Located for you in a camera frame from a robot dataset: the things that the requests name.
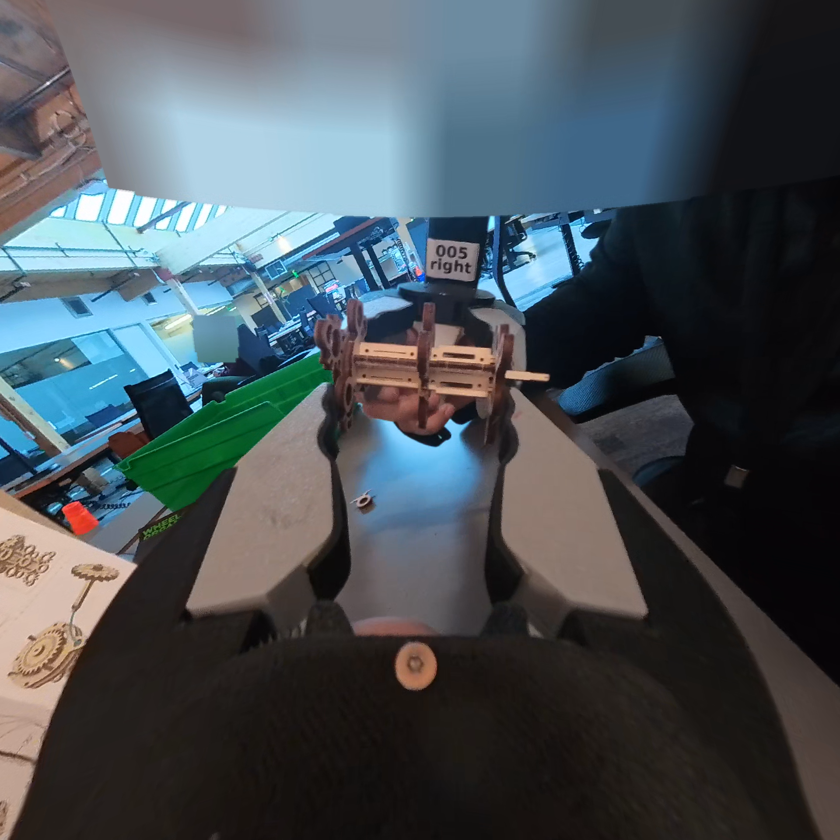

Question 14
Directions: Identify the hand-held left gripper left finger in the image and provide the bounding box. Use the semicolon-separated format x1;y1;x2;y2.
184;384;352;614

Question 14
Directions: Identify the person's right hand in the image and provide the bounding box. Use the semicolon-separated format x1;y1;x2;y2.
361;388;460;435

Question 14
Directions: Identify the black office chair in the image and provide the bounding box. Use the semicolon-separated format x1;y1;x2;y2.
125;369;194;441

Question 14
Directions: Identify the grey mesh office chair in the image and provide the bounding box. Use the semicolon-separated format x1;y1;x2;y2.
560;338;686;490

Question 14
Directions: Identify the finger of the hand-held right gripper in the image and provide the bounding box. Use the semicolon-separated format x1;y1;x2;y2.
361;298;416;342
469;301;529;395

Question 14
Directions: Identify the paper instruction sheet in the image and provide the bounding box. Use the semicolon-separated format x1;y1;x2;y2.
0;508;139;840

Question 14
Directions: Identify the green plastic bin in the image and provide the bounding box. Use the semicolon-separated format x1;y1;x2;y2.
226;351;332;414
115;400;286;509

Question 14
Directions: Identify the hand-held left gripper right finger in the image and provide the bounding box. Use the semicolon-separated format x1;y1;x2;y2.
486;391;651;621

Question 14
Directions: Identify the wooden gear model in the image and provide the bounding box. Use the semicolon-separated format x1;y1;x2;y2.
314;298;551;448

